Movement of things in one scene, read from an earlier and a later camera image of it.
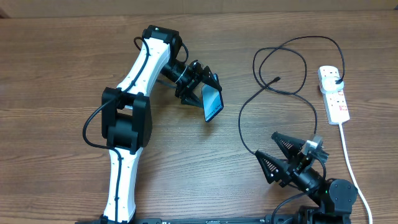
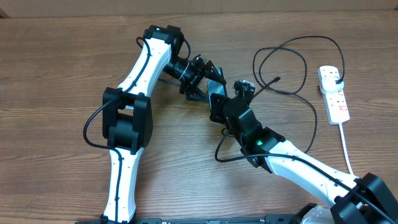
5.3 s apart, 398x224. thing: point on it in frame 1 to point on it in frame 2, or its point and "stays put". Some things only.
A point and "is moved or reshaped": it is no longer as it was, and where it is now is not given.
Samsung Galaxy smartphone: x=212 y=99 is moved or reshaped
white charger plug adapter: x=328 y=84 stays put
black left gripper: x=207 y=77 to x=209 y=71
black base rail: x=289 y=219 stays put
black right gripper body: x=295 y=166 to x=218 y=116
